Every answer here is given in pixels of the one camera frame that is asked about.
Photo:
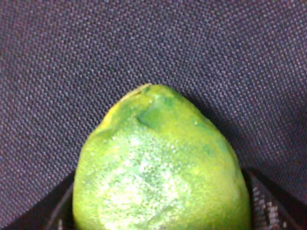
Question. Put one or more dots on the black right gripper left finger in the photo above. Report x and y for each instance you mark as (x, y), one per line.
(61, 207)

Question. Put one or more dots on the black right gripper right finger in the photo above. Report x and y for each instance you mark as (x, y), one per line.
(267, 212)

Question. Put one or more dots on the green lime fruit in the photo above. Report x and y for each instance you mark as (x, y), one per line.
(156, 162)

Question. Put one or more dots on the black fabric table cover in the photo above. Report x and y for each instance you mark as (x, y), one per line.
(64, 63)

